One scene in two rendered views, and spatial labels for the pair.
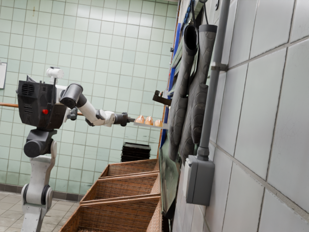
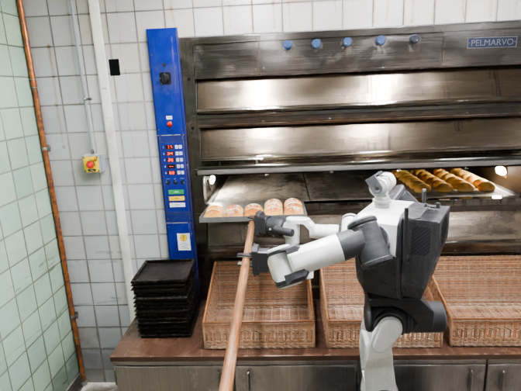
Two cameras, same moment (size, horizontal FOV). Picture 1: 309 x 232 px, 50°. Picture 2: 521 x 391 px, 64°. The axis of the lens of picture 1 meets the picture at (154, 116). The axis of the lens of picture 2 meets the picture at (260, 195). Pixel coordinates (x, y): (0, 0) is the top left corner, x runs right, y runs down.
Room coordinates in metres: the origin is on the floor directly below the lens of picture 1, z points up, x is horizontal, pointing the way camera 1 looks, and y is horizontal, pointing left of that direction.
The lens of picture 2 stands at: (2.66, 2.18, 1.82)
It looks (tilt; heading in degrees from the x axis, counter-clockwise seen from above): 14 degrees down; 273
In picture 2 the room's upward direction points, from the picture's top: 3 degrees counter-clockwise
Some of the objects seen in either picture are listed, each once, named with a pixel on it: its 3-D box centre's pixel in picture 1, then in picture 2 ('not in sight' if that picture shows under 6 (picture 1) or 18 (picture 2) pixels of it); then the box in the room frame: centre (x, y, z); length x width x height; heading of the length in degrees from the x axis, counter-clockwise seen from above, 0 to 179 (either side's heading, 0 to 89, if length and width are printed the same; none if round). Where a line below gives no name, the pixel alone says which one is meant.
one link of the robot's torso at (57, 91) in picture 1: (44, 102); (398, 244); (2.27, 0.76, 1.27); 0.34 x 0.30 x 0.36; 61
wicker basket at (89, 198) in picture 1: (123, 196); (374, 299); (2.21, 0.13, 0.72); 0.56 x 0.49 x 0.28; 0
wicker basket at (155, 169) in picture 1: (130, 175); (260, 300); (2.81, 0.13, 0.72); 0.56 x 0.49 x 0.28; 0
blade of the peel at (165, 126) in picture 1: (156, 123); (254, 208); (2.83, -0.02, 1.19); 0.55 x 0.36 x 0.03; 1
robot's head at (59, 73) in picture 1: (55, 74); (382, 187); (2.32, 0.73, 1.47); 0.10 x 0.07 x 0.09; 61
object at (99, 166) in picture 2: (165, 95); (94, 163); (3.73, -0.09, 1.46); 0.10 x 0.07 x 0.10; 0
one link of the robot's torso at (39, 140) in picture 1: (40, 142); (403, 309); (2.23, 0.75, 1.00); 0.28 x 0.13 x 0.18; 0
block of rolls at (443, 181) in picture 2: not in sight; (439, 178); (1.65, -0.58, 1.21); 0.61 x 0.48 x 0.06; 90
